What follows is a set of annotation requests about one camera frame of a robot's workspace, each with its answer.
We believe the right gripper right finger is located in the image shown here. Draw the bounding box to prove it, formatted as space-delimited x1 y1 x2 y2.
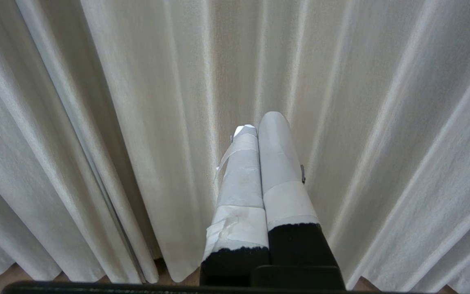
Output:
251 111 346 291

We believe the white fabric curtain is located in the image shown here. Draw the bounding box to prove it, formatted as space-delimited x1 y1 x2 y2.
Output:
23 0 470 294
0 0 160 285

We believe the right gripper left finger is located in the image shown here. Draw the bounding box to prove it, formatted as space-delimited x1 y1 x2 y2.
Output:
200 125 270 286

